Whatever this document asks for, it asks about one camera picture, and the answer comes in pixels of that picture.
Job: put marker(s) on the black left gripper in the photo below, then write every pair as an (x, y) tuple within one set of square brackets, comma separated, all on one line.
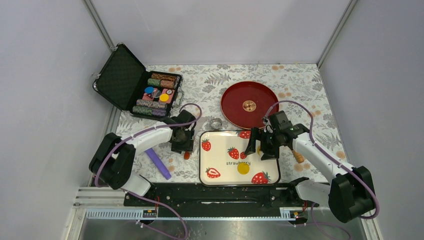
[(187, 146)]

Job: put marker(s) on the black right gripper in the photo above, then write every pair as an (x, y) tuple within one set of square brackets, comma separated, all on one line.
[(255, 135)]

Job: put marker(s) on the metal spatula wooden handle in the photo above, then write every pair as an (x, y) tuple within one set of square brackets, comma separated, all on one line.
[(186, 155)]

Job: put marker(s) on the yellow dough piece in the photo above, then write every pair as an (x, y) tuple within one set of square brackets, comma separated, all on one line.
[(243, 168)]

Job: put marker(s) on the small glass cup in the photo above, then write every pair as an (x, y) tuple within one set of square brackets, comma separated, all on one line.
[(216, 124)]

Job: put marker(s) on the wooden dough roller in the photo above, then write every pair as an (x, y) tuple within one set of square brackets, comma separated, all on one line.
[(298, 157)]

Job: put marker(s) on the red round plate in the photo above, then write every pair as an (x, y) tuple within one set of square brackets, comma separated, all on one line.
[(244, 104)]

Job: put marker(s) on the white strawberry tray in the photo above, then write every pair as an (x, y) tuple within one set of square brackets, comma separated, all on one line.
[(221, 152)]

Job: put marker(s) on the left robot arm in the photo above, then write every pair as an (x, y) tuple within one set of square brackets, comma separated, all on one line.
[(113, 161)]

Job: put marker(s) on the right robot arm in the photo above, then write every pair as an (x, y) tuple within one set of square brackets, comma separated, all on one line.
[(349, 193)]

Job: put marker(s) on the purple cylinder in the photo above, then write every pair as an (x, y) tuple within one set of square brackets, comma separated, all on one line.
[(158, 163)]

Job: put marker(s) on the floral table mat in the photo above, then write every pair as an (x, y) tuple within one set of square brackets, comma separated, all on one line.
[(205, 84)]

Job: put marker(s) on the black poker chip case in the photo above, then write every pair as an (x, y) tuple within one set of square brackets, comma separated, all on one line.
[(126, 83)]

